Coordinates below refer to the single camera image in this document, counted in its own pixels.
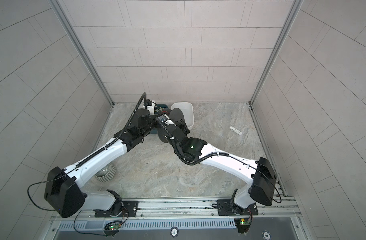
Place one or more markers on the ribbed grey ceramic cup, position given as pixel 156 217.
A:
pixel 106 174

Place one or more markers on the dark teal plastic tray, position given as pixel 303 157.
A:
pixel 157 110

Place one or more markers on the grey perforated cable spool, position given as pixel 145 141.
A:
pixel 171 118

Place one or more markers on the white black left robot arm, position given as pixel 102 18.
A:
pixel 63 186

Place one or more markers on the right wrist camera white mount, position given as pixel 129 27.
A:
pixel 165 119

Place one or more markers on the aluminium corner wall profile right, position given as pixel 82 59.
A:
pixel 276 49

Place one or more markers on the right green circuit board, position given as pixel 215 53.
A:
pixel 243 225

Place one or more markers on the white glue stick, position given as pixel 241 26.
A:
pixel 233 129

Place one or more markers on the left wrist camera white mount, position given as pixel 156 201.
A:
pixel 151 106

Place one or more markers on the aluminium corner wall profile left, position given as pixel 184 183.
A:
pixel 59 12

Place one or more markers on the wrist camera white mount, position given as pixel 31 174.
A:
pixel 151 106
pixel 165 119

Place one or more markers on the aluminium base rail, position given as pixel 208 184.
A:
pixel 177 214

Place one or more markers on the green circuit board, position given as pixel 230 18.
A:
pixel 114 226
pixel 243 225

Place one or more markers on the left green circuit board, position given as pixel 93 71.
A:
pixel 114 226

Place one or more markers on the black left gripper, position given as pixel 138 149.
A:
pixel 157 122

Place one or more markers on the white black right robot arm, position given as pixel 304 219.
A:
pixel 259 175

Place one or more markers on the aluminium corner wall profile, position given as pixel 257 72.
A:
pixel 59 12
pixel 276 49

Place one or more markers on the white plastic tray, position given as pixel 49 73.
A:
pixel 188 112

